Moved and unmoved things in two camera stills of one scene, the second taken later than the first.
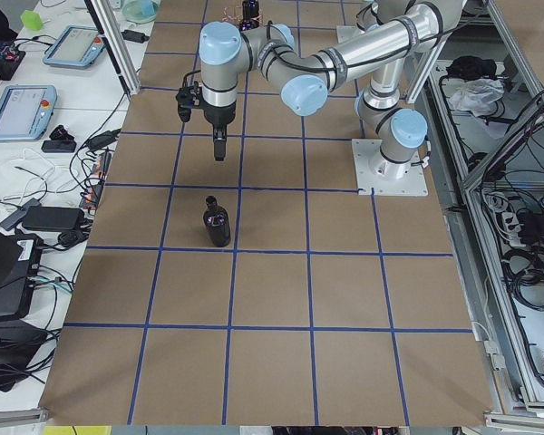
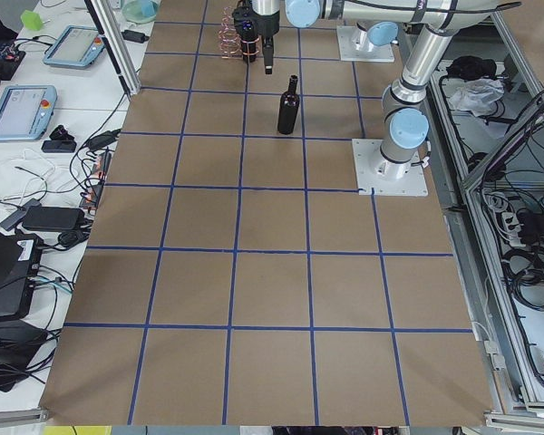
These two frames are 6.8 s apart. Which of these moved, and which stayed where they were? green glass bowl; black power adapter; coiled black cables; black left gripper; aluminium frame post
Moved: black left gripper
Stayed: aluminium frame post; coiled black cables; black power adapter; green glass bowl
